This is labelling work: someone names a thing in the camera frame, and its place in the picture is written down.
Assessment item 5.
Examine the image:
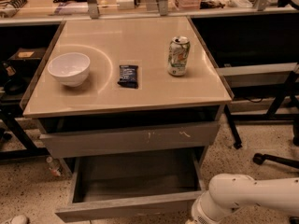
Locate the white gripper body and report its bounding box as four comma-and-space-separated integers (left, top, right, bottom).
191, 192, 224, 224

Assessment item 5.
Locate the grey drawer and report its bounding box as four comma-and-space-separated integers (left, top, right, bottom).
40, 121, 220, 158
56, 147, 206, 222

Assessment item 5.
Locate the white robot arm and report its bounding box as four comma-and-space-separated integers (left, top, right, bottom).
186, 174, 299, 224

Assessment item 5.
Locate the grey top drawer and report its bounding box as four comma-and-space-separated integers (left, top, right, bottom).
40, 121, 220, 158

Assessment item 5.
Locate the grey drawer cabinet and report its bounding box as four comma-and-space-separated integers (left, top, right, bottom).
24, 17, 231, 222

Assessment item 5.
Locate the black office chair base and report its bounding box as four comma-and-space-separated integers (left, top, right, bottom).
252, 153, 299, 169

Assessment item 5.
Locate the dark blue snack packet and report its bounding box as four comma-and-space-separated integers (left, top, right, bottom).
118, 65, 138, 89

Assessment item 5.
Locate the green white soda can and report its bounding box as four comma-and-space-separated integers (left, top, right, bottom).
167, 36, 191, 77

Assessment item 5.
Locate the white shoe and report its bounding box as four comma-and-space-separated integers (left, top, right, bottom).
0, 215, 29, 224

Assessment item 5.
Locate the white ceramic bowl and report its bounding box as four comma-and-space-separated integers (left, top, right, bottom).
48, 52, 91, 87

